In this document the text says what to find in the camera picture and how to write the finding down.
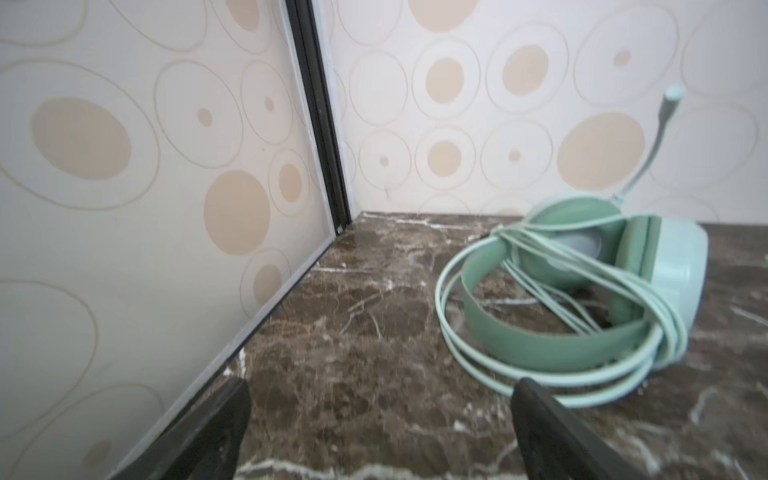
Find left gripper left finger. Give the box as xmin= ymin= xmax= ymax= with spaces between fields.
xmin=114 ymin=377 xmax=251 ymax=480

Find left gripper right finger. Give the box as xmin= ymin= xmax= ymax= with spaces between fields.
xmin=510 ymin=378 xmax=647 ymax=480

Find mint green wired headphones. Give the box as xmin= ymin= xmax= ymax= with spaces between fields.
xmin=434 ymin=82 xmax=710 ymax=410

